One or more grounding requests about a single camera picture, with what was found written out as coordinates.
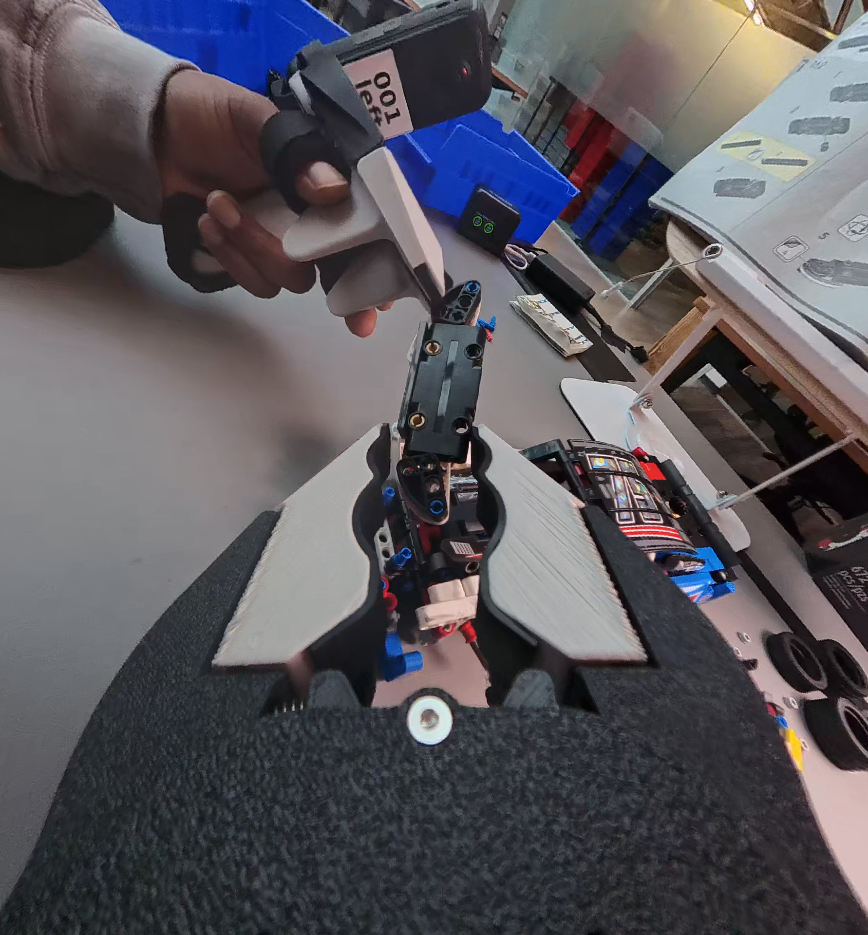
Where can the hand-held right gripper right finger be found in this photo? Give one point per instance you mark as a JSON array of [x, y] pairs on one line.
[[558, 577]]

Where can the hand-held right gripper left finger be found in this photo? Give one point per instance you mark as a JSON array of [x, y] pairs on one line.
[[310, 577]]

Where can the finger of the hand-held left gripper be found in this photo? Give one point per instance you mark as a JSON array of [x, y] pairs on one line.
[[401, 212]]

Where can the brick race car model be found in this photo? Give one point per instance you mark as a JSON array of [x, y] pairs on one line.
[[624, 497]]

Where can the black brick bumper assembly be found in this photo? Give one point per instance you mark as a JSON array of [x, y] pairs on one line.
[[441, 387]]

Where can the person's left forearm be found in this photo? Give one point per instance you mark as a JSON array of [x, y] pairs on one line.
[[61, 95]]

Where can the person's left hand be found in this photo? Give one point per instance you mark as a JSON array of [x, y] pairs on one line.
[[207, 139]]

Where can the black device green lights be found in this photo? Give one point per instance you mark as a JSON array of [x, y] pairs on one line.
[[489, 219]]

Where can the blue plastic bin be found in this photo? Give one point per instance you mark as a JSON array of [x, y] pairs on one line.
[[478, 161]]

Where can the black power adapter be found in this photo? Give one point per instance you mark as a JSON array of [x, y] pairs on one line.
[[558, 281]]

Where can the white book stand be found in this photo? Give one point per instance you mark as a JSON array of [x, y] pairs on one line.
[[609, 409]]

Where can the holographic sticker sheet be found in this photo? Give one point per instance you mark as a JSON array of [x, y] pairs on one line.
[[551, 325]]

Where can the stack of red blue bins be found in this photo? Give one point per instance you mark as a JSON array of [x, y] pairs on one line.
[[624, 190]]

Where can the blue plastic crate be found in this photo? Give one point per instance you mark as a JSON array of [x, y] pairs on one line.
[[207, 29]]

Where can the black toy tyre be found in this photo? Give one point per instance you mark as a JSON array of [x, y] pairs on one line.
[[796, 661], [850, 668], [843, 734]]

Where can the yellow brick piece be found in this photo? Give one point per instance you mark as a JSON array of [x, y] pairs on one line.
[[794, 749]]

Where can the black car model box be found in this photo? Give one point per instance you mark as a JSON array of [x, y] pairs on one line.
[[858, 584]]

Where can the building instruction booklet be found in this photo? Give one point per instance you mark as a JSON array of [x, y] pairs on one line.
[[806, 146]]

